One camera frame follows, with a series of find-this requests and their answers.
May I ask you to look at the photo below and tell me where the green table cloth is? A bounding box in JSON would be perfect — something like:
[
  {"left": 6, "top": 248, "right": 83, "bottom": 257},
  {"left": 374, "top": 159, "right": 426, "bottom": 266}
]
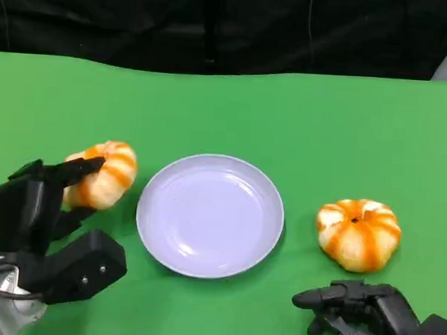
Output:
[{"left": 0, "top": 52, "right": 447, "bottom": 335}]

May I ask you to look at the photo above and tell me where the orange striped toy bread roll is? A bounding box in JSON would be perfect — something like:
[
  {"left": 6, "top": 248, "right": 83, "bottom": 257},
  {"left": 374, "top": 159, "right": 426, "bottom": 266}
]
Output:
[
  {"left": 313, "top": 196, "right": 404, "bottom": 276},
  {"left": 61, "top": 137, "right": 139, "bottom": 212}
]

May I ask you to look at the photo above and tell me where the black backdrop curtain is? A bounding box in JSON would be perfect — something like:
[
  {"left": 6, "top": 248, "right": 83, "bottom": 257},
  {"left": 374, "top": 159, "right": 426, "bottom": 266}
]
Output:
[{"left": 0, "top": 0, "right": 447, "bottom": 88}]

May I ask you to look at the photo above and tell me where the lilac plate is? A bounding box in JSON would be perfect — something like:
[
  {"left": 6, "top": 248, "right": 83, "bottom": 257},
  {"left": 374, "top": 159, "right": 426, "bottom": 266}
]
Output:
[{"left": 133, "top": 150, "right": 288, "bottom": 283}]

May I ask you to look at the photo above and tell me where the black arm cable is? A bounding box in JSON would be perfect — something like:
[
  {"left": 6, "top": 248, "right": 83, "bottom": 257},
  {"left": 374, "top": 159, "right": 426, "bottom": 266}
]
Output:
[{"left": 0, "top": 287, "right": 46, "bottom": 302}]

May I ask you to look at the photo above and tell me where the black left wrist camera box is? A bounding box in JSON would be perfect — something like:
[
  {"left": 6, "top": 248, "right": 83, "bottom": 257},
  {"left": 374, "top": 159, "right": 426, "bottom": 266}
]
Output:
[{"left": 13, "top": 226, "right": 130, "bottom": 309}]

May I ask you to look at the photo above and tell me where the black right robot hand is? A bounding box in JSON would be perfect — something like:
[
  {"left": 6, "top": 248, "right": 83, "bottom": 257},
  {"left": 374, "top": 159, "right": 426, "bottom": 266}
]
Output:
[{"left": 290, "top": 276, "right": 425, "bottom": 335}]

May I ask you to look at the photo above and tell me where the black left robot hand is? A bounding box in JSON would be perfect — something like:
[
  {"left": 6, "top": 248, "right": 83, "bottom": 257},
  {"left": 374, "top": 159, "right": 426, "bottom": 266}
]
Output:
[{"left": 0, "top": 151, "right": 107, "bottom": 259}]

